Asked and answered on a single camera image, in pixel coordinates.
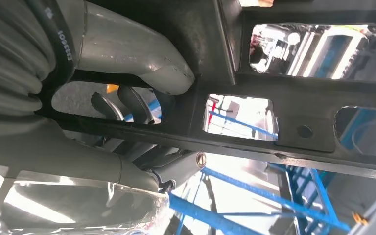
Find blue metal shelf rack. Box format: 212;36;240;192
123;98;376;235

